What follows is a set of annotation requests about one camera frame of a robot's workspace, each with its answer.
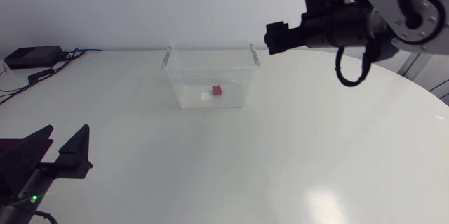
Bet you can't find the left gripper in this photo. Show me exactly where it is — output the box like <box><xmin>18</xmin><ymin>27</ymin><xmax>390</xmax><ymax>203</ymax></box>
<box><xmin>0</xmin><ymin>124</ymin><xmax>94</xmax><ymax>215</ymax></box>

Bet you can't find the clear plastic container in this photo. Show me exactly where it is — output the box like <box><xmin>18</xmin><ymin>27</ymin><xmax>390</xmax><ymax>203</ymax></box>
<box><xmin>161</xmin><ymin>39</ymin><xmax>261</xmax><ymax>110</ymax></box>

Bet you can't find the black power cable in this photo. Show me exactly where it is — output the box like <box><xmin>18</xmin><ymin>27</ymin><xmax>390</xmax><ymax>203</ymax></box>
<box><xmin>0</xmin><ymin>49</ymin><xmax>87</xmax><ymax>106</ymax></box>

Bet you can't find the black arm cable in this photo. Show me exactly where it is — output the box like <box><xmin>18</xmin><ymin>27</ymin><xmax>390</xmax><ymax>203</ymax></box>
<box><xmin>334</xmin><ymin>43</ymin><xmax>378</xmax><ymax>88</ymax></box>

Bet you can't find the black power brick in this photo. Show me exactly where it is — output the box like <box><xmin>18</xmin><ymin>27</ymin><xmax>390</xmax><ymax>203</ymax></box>
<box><xmin>3</xmin><ymin>45</ymin><xmax>65</xmax><ymax>70</ymax></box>

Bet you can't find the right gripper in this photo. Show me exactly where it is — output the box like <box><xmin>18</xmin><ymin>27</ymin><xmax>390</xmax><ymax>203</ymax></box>
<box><xmin>264</xmin><ymin>5</ymin><xmax>373</xmax><ymax>55</ymax></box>

